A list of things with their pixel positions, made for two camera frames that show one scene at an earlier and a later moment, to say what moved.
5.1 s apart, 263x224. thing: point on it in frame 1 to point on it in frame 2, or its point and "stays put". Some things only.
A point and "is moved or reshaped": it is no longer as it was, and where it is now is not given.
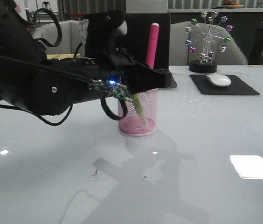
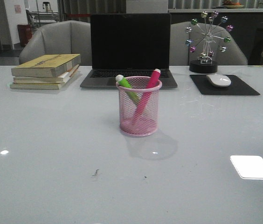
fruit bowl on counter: x=229 y=4 stays put
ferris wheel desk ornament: x=202 y=45 stays put
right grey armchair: x=190 y=41 stays put
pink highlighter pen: x=152 y=44 to x=152 y=81
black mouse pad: x=236 y=87 stays put
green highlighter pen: x=136 y=100 is moved or reshaped
